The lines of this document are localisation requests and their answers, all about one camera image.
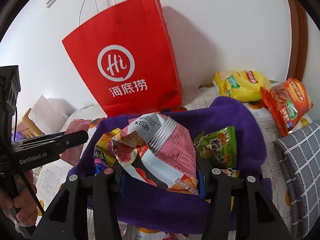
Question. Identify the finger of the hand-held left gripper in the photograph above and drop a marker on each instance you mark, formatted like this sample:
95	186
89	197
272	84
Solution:
67	140

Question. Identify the yellow chips bag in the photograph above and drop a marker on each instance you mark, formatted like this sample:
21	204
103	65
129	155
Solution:
240	87

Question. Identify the orange chips bag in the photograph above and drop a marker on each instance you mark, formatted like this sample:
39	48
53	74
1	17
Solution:
287	105

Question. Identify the blue cookie packet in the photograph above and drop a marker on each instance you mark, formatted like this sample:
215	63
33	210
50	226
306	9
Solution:
100	168

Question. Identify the brown wooden door frame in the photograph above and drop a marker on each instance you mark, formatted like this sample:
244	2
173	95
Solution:
298	42

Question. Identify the pink white strip packet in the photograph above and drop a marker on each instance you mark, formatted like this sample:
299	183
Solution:
176	237

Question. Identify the green snack packet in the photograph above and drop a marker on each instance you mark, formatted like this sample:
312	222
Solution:
217	147

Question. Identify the purple fabric basket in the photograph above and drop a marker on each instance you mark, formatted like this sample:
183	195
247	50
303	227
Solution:
237	120

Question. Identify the grey checked folded cloth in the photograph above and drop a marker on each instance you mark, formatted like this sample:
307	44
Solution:
300	167

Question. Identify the person's left hand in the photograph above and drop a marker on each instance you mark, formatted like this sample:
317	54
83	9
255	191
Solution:
25	205

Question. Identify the wooden headboard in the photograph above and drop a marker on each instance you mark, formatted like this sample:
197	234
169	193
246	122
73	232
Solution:
23	125

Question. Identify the red paper bag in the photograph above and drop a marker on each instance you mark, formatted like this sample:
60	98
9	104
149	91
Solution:
125	30

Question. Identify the white shopping bag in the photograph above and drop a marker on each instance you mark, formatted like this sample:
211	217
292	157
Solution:
47	115

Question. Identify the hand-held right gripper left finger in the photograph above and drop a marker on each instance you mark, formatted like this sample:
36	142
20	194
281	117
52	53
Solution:
110	182

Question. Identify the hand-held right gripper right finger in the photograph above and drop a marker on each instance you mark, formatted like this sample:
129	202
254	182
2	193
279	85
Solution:
202	187

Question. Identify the pink and yellow snack bag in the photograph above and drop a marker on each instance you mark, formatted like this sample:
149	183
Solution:
102	147

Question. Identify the pink cartoon snack bag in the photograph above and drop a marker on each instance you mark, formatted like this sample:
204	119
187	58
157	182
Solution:
170	160

